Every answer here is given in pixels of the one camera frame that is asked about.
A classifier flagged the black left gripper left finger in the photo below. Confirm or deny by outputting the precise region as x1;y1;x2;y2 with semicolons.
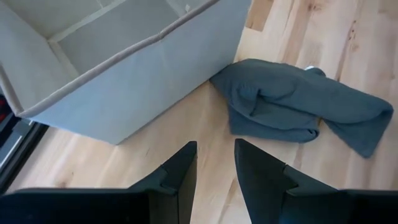
0;141;198;224

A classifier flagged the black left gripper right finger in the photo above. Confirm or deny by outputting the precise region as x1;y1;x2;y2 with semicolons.
234;138;398;224

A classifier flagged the dark grey-blue towel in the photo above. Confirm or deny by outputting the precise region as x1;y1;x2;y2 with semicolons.
210;58;395;159

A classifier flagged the black aluminium table frame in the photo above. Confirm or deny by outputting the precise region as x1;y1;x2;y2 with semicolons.
0;113;50;194

